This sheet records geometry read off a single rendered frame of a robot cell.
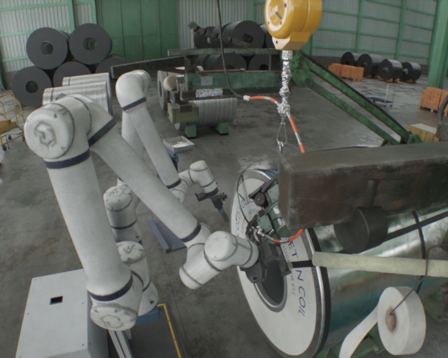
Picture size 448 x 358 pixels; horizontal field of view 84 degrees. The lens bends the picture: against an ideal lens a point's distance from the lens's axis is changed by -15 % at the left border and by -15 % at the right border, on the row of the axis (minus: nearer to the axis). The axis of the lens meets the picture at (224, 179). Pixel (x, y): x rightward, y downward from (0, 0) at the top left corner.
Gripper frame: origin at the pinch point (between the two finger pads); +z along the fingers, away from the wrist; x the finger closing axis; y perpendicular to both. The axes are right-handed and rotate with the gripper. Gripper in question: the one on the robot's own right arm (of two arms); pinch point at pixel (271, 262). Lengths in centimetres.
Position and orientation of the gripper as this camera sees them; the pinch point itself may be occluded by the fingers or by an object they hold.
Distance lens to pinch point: 110.1
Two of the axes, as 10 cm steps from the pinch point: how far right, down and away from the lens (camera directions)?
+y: -2.4, -7.7, 5.9
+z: 5.9, 3.7, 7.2
